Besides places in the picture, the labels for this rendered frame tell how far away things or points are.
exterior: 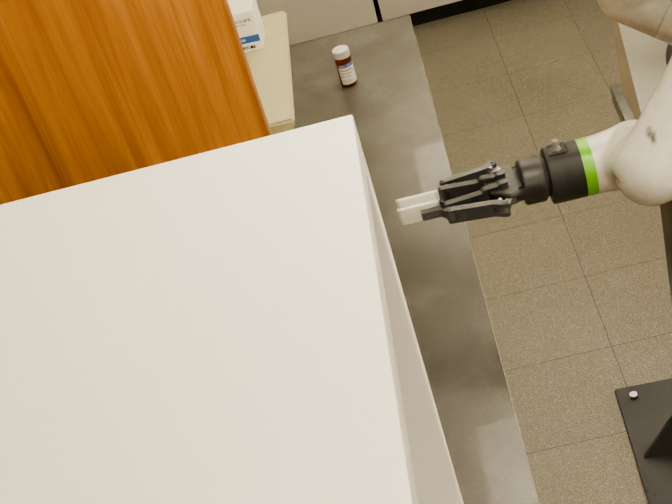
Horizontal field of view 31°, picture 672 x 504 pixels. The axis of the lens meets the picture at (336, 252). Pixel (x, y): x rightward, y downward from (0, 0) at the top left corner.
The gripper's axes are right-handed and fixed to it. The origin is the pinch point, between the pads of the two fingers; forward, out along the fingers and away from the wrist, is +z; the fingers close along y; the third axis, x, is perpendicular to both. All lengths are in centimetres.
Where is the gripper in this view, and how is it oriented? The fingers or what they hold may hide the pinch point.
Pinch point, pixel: (419, 207)
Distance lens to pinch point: 195.8
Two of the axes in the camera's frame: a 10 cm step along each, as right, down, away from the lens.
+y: 0.6, 5.8, -8.1
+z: -9.7, 2.4, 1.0
